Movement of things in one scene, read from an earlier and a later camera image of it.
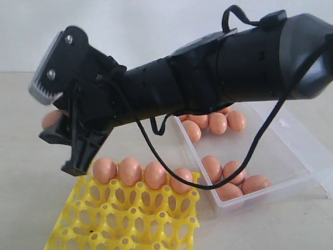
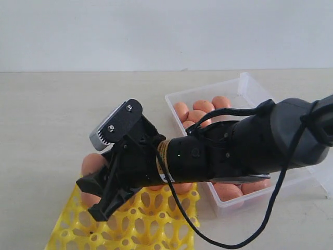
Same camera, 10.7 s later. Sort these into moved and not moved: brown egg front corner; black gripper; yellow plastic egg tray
Moved: black gripper
Not moved: brown egg front corner; yellow plastic egg tray
